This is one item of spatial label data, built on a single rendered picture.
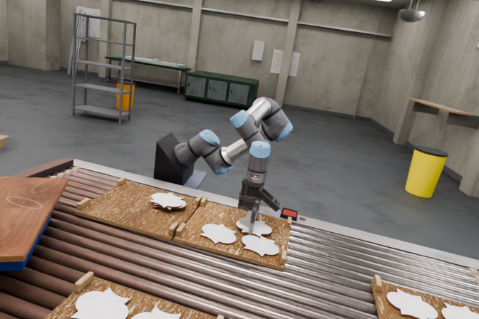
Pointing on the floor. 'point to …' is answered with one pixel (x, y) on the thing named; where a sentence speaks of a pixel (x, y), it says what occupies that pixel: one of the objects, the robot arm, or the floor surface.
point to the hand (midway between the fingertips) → (254, 227)
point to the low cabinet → (221, 90)
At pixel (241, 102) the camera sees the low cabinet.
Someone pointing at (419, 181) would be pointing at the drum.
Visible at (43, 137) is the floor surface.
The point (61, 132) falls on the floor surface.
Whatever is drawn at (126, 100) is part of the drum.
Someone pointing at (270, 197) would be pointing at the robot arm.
